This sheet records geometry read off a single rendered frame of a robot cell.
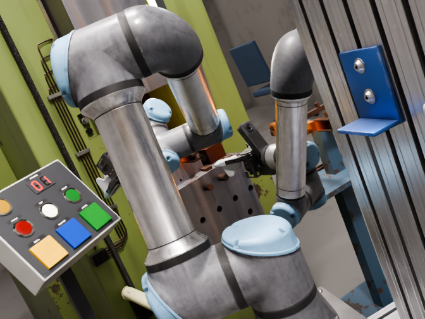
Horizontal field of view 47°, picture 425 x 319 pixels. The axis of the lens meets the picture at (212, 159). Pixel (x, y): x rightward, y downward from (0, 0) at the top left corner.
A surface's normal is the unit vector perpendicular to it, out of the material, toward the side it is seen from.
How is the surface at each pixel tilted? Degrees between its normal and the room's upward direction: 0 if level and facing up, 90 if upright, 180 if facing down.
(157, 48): 114
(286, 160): 92
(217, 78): 90
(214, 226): 90
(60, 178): 60
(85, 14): 90
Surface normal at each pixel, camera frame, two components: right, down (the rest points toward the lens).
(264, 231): -0.25, -0.94
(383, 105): -0.88, 0.43
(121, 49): 0.10, 0.22
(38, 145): 0.57, -0.04
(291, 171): -0.12, 0.44
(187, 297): -0.01, -0.01
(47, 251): 0.52, -0.64
